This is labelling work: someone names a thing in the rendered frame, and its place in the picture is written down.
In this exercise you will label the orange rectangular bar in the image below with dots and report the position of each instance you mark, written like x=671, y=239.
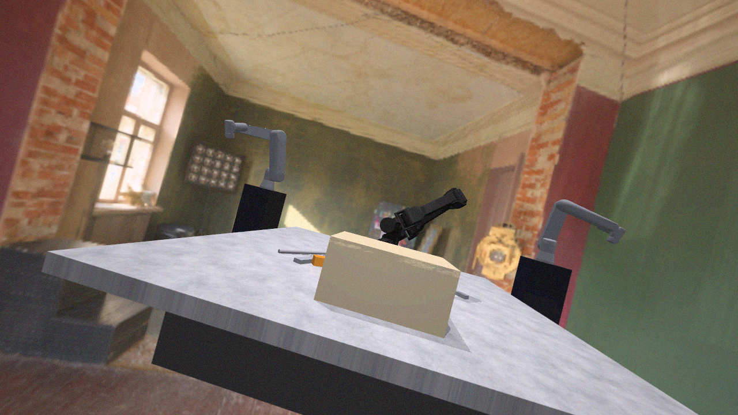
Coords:
x=318, y=260

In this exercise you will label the tan rectangular box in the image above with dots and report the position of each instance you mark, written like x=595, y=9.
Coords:
x=388, y=282

